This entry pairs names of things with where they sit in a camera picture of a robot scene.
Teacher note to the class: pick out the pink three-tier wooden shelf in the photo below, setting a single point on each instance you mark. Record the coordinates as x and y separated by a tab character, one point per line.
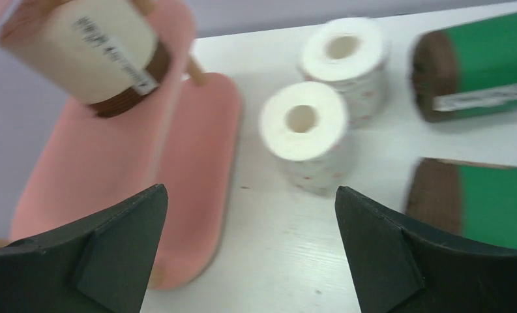
183	136

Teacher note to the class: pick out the green brown wrapped roll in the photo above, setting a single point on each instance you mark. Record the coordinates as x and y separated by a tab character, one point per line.
477	201
466	70

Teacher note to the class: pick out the cream brown paper roll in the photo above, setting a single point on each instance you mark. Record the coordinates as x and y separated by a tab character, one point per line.
103	53

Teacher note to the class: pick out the white dotted toilet roll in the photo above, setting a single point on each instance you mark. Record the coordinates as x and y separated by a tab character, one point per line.
350	55
305	127

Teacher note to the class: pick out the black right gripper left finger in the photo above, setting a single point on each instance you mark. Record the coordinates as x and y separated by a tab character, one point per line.
99	263

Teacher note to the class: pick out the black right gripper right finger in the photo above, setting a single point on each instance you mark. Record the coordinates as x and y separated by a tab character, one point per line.
399	264

